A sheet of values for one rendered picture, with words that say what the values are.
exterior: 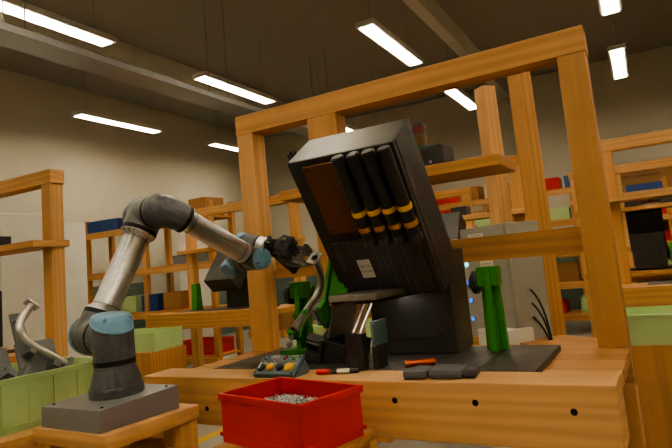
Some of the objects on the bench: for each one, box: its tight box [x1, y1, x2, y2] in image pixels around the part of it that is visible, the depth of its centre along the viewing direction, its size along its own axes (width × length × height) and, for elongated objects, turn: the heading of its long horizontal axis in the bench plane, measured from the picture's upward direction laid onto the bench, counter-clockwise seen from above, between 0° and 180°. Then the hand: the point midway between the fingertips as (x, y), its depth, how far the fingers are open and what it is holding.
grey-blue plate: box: [370, 318, 388, 369], centre depth 174 cm, size 10×2×14 cm
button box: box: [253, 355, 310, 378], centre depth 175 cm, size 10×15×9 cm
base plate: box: [213, 345, 561, 372], centre depth 192 cm, size 42×110×2 cm
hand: (314, 260), depth 208 cm, fingers closed on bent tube, 3 cm apart
